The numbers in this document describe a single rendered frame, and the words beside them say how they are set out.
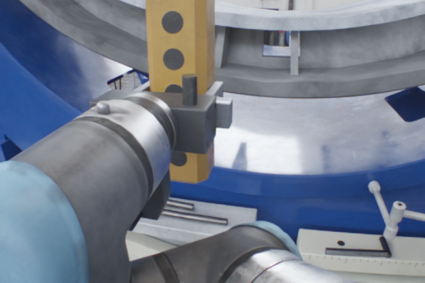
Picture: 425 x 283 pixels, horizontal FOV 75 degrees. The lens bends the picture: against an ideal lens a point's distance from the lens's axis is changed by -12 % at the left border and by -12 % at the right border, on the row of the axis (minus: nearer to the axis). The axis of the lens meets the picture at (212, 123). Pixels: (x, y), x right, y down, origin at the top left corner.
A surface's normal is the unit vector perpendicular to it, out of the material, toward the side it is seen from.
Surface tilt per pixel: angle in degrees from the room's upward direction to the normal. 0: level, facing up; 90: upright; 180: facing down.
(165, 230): 90
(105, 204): 67
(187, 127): 90
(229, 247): 27
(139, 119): 35
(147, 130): 51
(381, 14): 90
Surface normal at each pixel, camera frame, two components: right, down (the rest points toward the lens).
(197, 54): 0.54, 0.32
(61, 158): 0.33, -0.84
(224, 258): -0.59, -0.78
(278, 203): -0.22, 0.36
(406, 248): 0.00, -0.93
